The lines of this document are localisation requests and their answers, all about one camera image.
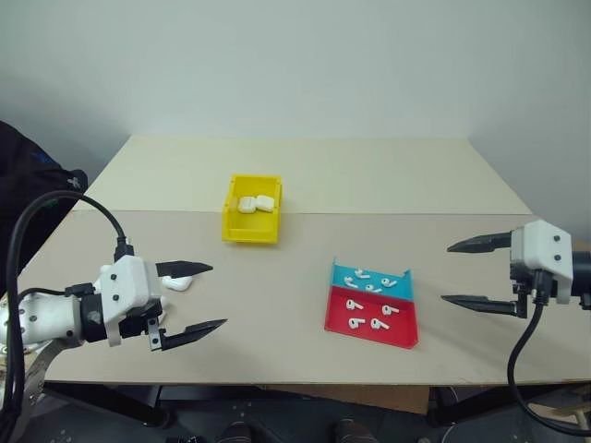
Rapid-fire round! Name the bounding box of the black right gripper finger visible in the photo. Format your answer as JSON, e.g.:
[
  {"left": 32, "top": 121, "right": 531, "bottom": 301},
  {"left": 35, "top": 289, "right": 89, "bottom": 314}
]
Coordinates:
[
  {"left": 446, "top": 231, "right": 514, "bottom": 255},
  {"left": 440, "top": 293, "right": 528, "bottom": 319}
]

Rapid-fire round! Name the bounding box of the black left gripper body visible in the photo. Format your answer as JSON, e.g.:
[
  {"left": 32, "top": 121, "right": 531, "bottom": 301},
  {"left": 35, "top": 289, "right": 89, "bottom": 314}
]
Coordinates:
[{"left": 118, "top": 298, "right": 167, "bottom": 354}]

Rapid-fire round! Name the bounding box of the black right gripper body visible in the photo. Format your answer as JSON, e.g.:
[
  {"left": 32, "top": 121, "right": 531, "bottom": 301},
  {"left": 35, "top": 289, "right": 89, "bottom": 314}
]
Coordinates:
[{"left": 508, "top": 261, "right": 542, "bottom": 319}]

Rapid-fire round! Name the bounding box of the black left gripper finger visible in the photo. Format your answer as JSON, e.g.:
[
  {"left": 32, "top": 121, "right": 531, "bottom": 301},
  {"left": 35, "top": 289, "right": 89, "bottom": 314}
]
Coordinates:
[
  {"left": 155, "top": 259, "right": 215, "bottom": 280},
  {"left": 159, "top": 317, "right": 230, "bottom": 353}
]

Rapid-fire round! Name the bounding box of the yellow plastic bin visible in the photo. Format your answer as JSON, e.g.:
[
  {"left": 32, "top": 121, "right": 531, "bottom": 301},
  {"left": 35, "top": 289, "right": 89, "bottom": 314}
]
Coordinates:
[{"left": 220, "top": 173, "right": 284, "bottom": 245}]

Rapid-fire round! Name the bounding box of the dark brown rounded shape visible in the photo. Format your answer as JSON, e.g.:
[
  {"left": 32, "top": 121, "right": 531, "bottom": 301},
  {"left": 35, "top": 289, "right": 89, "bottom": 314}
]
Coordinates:
[
  {"left": 216, "top": 421, "right": 254, "bottom": 443},
  {"left": 332, "top": 416, "right": 379, "bottom": 443}
]

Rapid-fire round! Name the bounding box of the red and blue tray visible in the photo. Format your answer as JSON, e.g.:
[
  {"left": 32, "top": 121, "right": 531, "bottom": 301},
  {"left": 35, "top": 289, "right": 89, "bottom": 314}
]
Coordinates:
[{"left": 323, "top": 256, "right": 424, "bottom": 352}]

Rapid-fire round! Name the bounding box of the brown board under table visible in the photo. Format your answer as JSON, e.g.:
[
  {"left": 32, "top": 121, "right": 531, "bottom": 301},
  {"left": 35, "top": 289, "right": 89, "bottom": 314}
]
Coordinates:
[{"left": 257, "top": 383, "right": 431, "bottom": 416}]

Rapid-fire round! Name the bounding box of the black bag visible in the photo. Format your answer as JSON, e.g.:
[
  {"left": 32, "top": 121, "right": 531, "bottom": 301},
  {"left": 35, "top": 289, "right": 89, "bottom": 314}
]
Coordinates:
[{"left": 0, "top": 120, "right": 90, "bottom": 296}]

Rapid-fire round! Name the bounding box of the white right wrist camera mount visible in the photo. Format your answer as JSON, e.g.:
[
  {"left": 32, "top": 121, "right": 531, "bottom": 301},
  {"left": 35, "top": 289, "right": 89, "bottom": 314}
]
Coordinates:
[{"left": 509, "top": 219, "right": 575, "bottom": 306}]

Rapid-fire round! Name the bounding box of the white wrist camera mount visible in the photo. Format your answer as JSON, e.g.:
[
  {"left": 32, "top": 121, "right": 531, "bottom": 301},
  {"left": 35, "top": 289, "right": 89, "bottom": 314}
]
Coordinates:
[
  {"left": 509, "top": 219, "right": 575, "bottom": 306},
  {"left": 94, "top": 255, "right": 163, "bottom": 349}
]

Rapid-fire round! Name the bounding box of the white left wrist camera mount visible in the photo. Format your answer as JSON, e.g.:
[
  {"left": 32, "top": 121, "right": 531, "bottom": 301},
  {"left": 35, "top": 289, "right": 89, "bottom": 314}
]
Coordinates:
[{"left": 94, "top": 255, "right": 163, "bottom": 349}]

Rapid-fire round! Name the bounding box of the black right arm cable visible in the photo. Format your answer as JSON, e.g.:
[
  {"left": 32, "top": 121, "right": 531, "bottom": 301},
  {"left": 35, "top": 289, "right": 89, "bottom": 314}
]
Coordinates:
[{"left": 506, "top": 269, "right": 591, "bottom": 437}]

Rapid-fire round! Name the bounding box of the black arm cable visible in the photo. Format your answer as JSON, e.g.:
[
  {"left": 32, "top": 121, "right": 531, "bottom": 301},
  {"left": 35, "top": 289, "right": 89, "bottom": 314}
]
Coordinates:
[
  {"left": 0, "top": 190, "right": 137, "bottom": 443},
  {"left": 506, "top": 269, "right": 591, "bottom": 437}
]

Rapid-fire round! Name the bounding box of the black table frame leg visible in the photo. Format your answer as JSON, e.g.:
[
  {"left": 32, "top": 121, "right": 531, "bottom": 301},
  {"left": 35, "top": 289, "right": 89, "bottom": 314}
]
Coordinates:
[
  {"left": 42, "top": 384, "right": 175, "bottom": 429},
  {"left": 425, "top": 383, "right": 576, "bottom": 429}
]

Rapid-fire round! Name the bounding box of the silver robot body bracket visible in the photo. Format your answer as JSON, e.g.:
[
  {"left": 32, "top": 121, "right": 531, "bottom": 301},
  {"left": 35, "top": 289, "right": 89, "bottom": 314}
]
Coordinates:
[{"left": 21, "top": 340, "right": 64, "bottom": 419}]

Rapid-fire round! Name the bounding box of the light wooden frame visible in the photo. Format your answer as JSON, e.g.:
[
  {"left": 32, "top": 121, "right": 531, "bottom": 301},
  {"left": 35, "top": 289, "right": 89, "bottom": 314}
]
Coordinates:
[{"left": 525, "top": 386, "right": 591, "bottom": 428}]

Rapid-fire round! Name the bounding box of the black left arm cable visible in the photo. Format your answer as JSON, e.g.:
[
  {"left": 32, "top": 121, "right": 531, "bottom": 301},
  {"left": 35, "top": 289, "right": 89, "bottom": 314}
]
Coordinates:
[{"left": 0, "top": 190, "right": 137, "bottom": 443}]

